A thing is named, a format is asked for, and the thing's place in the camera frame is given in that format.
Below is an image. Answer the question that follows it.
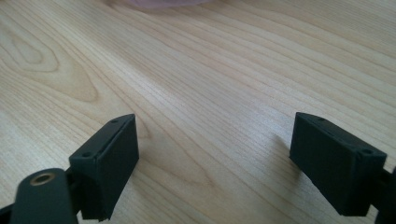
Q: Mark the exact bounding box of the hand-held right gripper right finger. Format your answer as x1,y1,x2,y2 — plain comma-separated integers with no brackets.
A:
289,111,388,217

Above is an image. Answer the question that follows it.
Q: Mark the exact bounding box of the pale pink cloth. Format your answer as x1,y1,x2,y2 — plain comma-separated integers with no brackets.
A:
132,0,213,8

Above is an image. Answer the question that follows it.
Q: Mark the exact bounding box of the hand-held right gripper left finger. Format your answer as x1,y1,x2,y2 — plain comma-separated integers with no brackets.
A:
68,113,140,222

